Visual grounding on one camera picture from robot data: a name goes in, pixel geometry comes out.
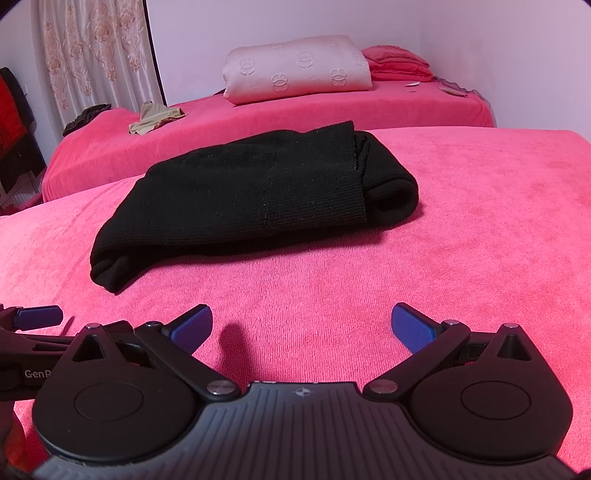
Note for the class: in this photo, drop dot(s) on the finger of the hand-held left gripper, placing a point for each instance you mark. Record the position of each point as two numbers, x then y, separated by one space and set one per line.
39 317

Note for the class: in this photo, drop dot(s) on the beige cloth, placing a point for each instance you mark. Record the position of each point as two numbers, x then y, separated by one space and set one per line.
154 117

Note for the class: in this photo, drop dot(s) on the large pink bed blanket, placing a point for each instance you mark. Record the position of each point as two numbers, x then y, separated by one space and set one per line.
461 240

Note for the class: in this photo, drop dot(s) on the small pale oval object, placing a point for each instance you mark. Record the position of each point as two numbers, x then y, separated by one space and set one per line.
452 91

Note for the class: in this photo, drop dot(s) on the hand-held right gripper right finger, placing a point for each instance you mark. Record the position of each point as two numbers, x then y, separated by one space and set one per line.
411 327

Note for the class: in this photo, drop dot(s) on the pink covered bed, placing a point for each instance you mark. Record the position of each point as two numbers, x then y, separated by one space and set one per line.
286 115

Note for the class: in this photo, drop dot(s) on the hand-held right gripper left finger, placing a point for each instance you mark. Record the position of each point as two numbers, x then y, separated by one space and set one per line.
191 327

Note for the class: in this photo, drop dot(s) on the red and black hanging clothes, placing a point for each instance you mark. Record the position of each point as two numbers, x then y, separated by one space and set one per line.
14 124

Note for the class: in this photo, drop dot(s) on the floral lace curtain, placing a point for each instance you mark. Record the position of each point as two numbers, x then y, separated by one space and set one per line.
97 55

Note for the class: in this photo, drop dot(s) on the black pants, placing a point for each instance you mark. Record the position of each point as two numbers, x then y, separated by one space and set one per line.
240 203

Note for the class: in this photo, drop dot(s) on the white embossed folded quilt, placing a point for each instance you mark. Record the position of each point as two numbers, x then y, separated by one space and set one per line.
295 69

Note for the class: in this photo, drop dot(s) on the dark cloth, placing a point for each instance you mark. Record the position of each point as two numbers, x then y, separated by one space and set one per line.
85 117

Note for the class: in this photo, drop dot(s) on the folded pink blanket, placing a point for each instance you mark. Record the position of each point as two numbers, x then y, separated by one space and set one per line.
397 62

